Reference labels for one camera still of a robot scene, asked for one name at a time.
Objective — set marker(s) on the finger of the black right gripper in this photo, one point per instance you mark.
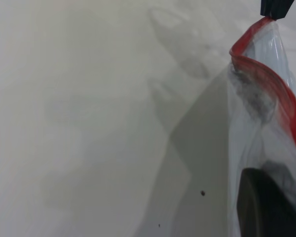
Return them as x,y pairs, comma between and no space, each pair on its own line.
266,7
282,8

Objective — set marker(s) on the clear zip bag red zipper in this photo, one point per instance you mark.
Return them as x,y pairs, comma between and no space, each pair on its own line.
261,111

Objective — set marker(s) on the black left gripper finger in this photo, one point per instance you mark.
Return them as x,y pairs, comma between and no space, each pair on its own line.
266,212

